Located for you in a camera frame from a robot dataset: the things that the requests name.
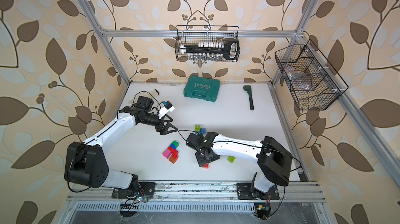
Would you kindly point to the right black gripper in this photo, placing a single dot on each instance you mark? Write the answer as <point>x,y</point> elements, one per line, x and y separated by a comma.
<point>200,160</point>

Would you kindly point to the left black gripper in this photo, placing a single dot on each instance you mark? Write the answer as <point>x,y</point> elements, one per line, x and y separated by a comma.
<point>163,131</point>

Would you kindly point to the green square lego brick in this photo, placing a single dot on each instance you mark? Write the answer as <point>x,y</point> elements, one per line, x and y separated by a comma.
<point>175,144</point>

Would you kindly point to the lime green small lego brick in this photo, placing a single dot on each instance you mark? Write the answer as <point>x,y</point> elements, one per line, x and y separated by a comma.
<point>231,159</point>

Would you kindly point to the pink lego brick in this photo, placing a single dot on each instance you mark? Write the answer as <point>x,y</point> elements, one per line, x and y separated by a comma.
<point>167,153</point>

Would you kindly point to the red long lego brick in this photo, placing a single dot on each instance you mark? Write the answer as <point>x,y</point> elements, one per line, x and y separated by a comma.
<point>173,151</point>

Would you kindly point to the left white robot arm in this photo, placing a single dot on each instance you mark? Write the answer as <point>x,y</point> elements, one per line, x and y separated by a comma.
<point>86,163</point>

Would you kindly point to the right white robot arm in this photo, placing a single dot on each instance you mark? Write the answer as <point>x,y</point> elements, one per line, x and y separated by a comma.
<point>233,146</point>

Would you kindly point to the green plastic tool case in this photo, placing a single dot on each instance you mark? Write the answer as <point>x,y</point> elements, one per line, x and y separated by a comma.
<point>202,88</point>

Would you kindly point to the small circuit board right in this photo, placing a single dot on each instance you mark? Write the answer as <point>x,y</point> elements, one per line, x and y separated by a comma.
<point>262,210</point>

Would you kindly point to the small circuit board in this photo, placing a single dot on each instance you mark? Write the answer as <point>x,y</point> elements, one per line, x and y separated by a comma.
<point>130,207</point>
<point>262,210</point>

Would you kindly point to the green black wrench tool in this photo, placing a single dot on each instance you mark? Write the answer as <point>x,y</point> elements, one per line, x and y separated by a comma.
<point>248,90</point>

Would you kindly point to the black white socket tool set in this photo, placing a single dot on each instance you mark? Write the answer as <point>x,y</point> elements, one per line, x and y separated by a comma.
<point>226,50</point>

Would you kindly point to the small circuit board left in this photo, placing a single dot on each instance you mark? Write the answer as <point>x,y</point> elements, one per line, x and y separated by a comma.
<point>130,207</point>

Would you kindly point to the plastic bag in basket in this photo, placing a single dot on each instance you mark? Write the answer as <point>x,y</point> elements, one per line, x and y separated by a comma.
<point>300,81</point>

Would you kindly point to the aluminium front rail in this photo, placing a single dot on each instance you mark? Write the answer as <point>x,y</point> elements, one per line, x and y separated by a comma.
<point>228,191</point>

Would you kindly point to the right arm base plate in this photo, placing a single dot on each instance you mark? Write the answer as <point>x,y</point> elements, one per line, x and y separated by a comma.
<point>257,191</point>

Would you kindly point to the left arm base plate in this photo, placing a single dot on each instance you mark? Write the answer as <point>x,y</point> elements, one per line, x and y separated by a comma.
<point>139,190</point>

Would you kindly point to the black wire basket centre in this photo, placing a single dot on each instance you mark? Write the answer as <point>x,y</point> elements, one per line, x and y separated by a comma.
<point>192,34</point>

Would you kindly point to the black wire basket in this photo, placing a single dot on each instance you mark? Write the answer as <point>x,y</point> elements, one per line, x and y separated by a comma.
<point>327,84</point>
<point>192,34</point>

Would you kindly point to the black wire basket right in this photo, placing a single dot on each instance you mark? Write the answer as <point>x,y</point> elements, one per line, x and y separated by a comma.
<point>327,84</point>

